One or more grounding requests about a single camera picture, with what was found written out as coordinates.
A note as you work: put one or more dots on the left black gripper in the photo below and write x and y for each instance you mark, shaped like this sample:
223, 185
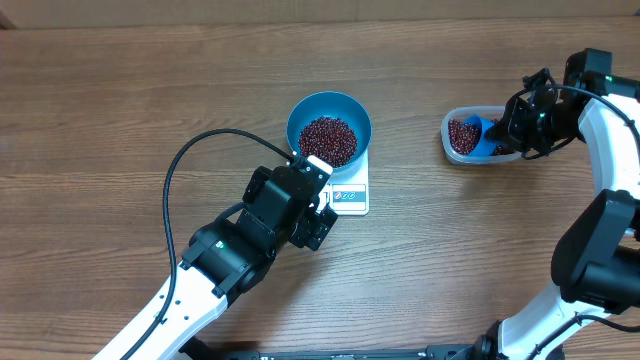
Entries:
315, 227

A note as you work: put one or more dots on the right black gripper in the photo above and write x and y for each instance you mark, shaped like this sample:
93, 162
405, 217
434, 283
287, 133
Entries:
512, 132

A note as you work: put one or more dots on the blue plastic measuring scoop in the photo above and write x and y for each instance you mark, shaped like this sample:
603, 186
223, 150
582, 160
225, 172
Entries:
484, 147

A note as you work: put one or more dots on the red adzuki beans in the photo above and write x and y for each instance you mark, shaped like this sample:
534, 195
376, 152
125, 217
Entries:
329, 139

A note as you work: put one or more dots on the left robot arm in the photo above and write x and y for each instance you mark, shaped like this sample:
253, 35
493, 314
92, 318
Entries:
230, 256

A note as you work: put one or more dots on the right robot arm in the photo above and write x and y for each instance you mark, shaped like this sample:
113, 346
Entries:
593, 276

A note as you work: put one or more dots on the white digital kitchen scale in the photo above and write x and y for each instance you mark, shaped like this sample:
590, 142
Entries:
347, 192

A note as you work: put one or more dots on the teal metal bowl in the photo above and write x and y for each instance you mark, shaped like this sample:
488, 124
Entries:
330, 104

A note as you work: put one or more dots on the clear plastic food container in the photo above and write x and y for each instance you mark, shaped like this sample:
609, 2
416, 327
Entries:
462, 113

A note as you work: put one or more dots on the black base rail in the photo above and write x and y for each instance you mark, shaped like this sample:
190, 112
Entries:
340, 354

